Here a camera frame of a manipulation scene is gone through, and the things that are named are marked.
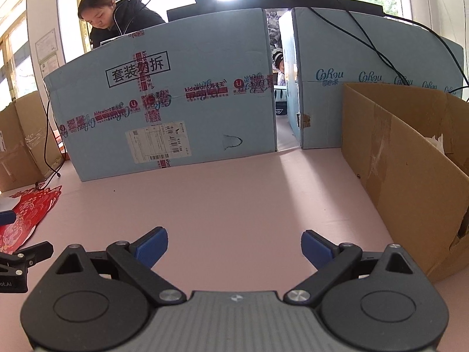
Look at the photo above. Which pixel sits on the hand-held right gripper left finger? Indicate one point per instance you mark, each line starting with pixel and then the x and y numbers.
pixel 150 245

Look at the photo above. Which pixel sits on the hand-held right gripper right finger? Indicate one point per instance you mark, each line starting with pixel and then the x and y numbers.
pixel 317 249

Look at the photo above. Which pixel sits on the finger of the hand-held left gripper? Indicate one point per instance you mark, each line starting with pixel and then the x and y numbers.
pixel 6 217
pixel 40 250

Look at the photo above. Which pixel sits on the brown cardboard box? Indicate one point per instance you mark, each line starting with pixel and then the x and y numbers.
pixel 22 146
pixel 403 176

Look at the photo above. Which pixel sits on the white fabric shopping bag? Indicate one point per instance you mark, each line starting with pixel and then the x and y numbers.
pixel 436 143

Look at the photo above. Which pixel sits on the red paper cutting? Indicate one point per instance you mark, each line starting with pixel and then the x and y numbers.
pixel 25 212

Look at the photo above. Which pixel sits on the large taped blue cardboard box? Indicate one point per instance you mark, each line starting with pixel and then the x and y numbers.
pixel 205 124

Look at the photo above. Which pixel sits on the black shelf bar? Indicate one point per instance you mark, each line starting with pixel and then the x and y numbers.
pixel 348 5

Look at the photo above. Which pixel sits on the wall poster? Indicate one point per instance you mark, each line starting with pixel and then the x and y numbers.
pixel 48 66

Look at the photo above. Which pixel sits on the white wall certificate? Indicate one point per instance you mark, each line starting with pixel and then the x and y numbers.
pixel 47 43

